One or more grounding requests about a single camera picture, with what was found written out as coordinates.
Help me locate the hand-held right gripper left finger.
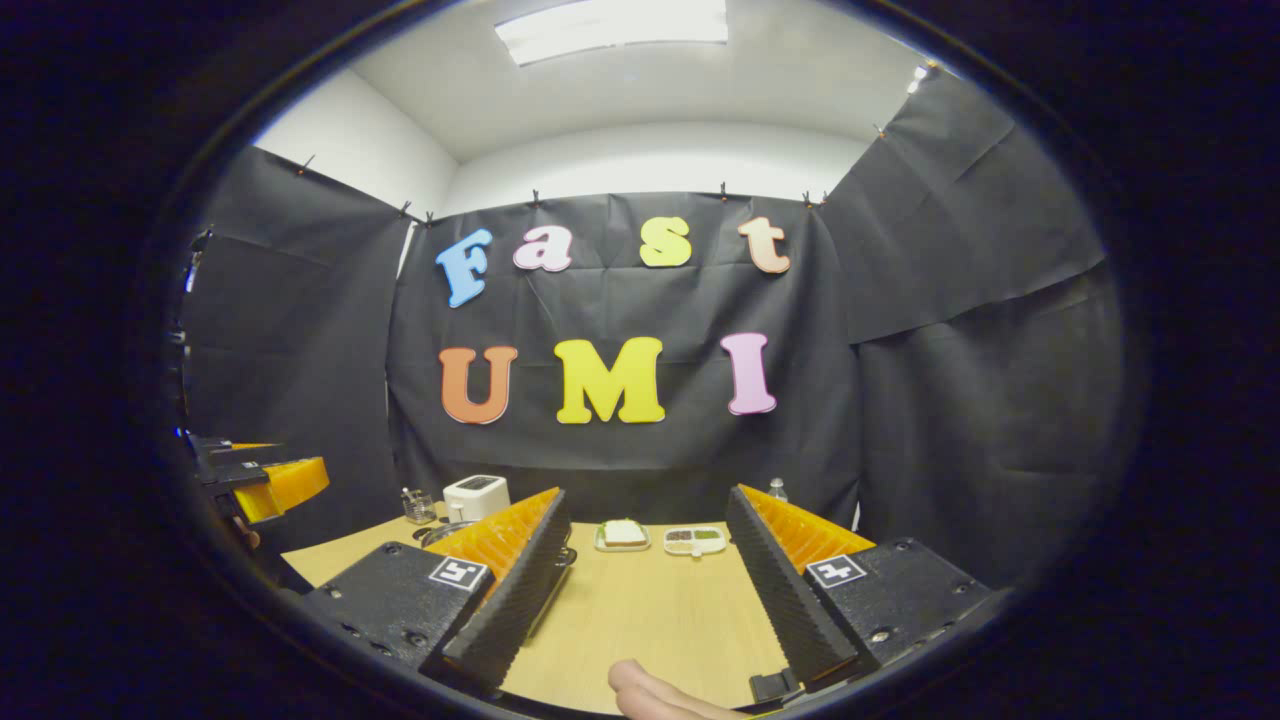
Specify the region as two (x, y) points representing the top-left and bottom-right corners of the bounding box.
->
(300, 487), (573, 696)

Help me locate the large ceiling light panel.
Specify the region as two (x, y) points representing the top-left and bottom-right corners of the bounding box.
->
(495, 0), (729, 66)

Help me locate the black backdrop cloth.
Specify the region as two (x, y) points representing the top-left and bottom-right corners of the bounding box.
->
(175, 65), (1141, 601)

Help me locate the white toaster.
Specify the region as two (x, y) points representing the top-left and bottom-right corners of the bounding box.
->
(443, 475), (511, 523)

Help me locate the sandwich on plate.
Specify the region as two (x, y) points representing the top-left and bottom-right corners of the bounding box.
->
(594, 519), (651, 553)

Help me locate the white divided food tray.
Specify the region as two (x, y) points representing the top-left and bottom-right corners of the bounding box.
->
(663, 526), (728, 557)

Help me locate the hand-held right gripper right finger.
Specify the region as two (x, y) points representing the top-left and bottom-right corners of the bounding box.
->
(725, 484), (991, 701)

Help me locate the steel pot with black handle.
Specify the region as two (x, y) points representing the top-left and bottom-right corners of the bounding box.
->
(420, 519), (579, 569)

